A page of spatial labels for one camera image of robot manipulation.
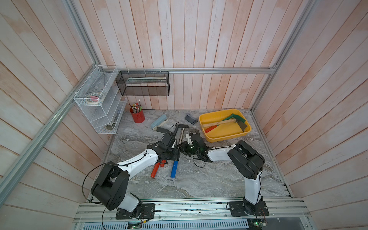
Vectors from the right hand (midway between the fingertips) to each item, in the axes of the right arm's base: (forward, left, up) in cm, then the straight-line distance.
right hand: (174, 147), depth 92 cm
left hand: (-6, -1, 0) cm, 6 cm away
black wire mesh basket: (+42, +24, +21) cm, 53 cm away
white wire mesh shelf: (+5, +37, +25) cm, 45 cm away
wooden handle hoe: (+23, -50, -3) cm, 56 cm away
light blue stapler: (+23, +13, -1) cm, 26 cm away
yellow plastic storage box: (+20, -31, 0) cm, 37 cm away
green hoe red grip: (+32, -45, -5) cm, 56 cm away
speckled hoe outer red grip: (-13, +12, -5) cm, 18 cm away
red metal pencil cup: (+24, +28, +5) cm, 38 cm away
